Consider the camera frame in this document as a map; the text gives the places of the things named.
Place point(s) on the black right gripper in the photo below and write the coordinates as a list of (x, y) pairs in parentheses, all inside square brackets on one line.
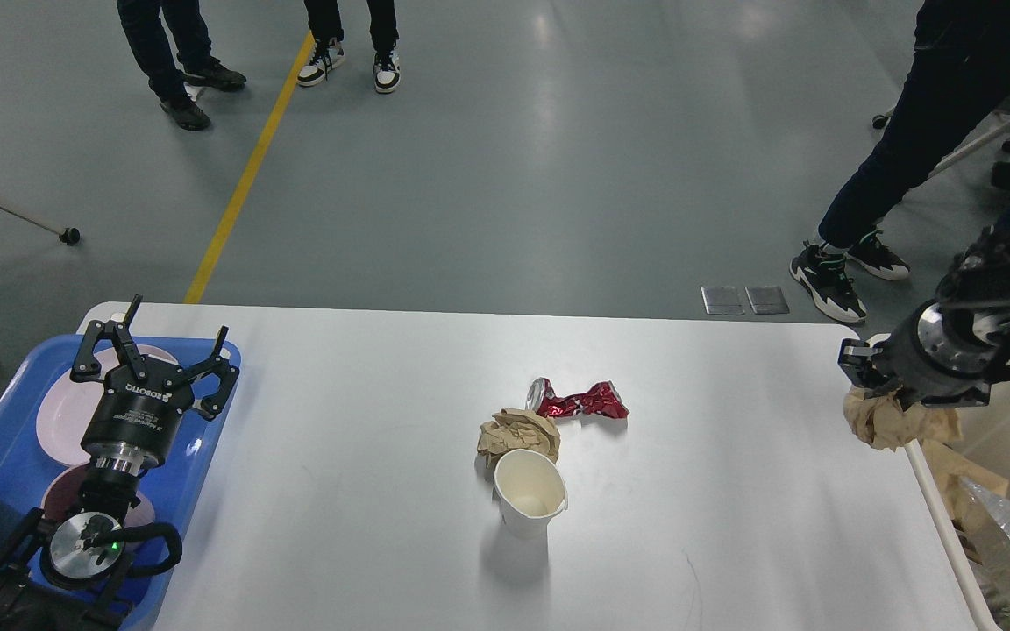
[(931, 358)]

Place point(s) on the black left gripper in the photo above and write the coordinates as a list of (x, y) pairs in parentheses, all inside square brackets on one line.
[(146, 417)]

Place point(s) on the brown paper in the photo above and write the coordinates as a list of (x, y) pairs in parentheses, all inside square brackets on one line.
[(883, 423)]

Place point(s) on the pink plate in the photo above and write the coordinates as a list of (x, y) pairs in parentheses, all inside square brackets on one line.
[(64, 416)]

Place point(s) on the pink mug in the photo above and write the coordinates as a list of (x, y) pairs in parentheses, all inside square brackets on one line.
[(85, 488)]

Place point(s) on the brown paper bag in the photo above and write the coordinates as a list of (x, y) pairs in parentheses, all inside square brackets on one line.
[(948, 469)]

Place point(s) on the white paper cup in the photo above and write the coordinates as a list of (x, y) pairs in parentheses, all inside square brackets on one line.
[(531, 492)]

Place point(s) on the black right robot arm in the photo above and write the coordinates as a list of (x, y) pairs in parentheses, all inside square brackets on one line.
[(978, 285)]

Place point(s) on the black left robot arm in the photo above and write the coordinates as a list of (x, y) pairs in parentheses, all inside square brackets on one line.
[(65, 576)]

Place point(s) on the metal floor plate right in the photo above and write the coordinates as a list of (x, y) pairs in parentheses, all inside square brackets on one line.
[(767, 300)]

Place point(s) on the metal floor plate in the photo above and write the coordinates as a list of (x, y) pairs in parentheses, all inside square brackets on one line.
[(767, 300), (722, 300)]

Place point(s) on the metal floor plate left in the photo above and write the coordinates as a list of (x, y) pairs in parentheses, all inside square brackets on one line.
[(722, 300)]

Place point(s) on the crushed red can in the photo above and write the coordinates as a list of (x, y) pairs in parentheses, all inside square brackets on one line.
[(601, 399)]

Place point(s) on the person in dark trousers left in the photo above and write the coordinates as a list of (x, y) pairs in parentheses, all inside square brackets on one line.
[(171, 45)]

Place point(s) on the person in dark clothes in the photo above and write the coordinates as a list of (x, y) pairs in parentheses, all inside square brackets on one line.
[(960, 73)]

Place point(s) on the crumpled brown paper ball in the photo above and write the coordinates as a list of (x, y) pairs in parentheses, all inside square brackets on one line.
[(511, 429)]

